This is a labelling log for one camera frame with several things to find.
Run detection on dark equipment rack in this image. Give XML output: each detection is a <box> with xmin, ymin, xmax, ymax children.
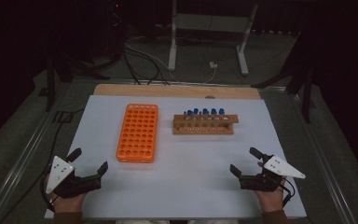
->
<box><xmin>104</xmin><ymin>0</ymin><xmax>129</xmax><ymax>62</ymax></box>

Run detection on person's right hand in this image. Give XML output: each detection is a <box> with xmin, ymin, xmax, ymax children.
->
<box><xmin>255</xmin><ymin>161</ymin><xmax>288</xmax><ymax>215</ymax></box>

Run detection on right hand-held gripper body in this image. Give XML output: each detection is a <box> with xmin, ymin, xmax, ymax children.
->
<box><xmin>238</xmin><ymin>154</ymin><xmax>307</xmax><ymax>193</ymax></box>

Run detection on long black floor cable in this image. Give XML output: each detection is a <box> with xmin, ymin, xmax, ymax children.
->
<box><xmin>0</xmin><ymin>107</ymin><xmax>87</xmax><ymax>223</ymax></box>

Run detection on black tripod stand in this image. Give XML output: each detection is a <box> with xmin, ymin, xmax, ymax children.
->
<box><xmin>251</xmin><ymin>29</ymin><xmax>316</xmax><ymax>124</ymax></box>
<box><xmin>37</xmin><ymin>50</ymin><xmax>110</xmax><ymax>112</ymax></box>

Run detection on left hand-held gripper cable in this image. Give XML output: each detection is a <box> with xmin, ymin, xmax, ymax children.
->
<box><xmin>39</xmin><ymin>172</ymin><xmax>56</xmax><ymax>213</ymax></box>

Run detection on white plug with cable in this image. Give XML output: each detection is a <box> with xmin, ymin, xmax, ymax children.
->
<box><xmin>124</xmin><ymin>41</ymin><xmax>219</xmax><ymax>84</ymax></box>

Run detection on right hand-held gripper cable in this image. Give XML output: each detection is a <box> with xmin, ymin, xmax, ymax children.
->
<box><xmin>279</xmin><ymin>176</ymin><xmax>296</xmax><ymax>209</ymax></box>

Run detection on white metal stand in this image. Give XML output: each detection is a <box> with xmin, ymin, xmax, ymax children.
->
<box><xmin>167</xmin><ymin>0</ymin><xmax>259</xmax><ymax>77</ymax></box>

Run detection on hand-held gripper cable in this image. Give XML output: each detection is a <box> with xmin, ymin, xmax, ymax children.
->
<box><xmin>279</xmin><ymin>176</ymin><xmax>296</xmax><ymax>209</ymax></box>
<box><xmin>39</xmin><ymin>172</ymin><xmax>56</xmax><ymax>213</ymax></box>

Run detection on white table board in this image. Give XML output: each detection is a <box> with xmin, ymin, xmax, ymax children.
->
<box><xmin>44</xmin><ymin>94</ymin><xmax>308</xmax><ymax>220</ymax></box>

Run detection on metal floor rail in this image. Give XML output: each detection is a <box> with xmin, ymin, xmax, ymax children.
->
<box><xmin>287</xmin><ymin>88</ymin><xmax>358</xmax><ymax>224</ymax></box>
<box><xmin>0</xmin><ymin>81</ymin><xmax>74</xmax><ymax>224</ymax></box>

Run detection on person's left hand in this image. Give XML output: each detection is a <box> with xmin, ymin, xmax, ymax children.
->
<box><xmin>44</xmin><ymin>174</ymin><xmax>88</xmax><ymax>215</ymax></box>

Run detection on wooden tube rack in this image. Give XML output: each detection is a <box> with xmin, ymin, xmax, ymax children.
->
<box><xmin>172</xmin><ymin>113</ymin><xmax>240</xmax><ymax>135</ymax></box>

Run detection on orange plastic tube rack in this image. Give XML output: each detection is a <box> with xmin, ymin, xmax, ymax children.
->
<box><xmin>116</xmin><ymin>103</ymin><xmax>159</xmax><ymax>163</ymax></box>

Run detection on black floor cables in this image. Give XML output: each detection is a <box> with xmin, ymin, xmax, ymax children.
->
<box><xmin>121</xmin><ymin>43</ymin><xmax>172</xmax><ymax>87</ymax></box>

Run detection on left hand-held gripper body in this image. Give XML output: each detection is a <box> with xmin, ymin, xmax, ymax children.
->
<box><xmin>45</xmin><ymin>155</ymin><xmax>103</xmax><ymax>200</ymax></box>

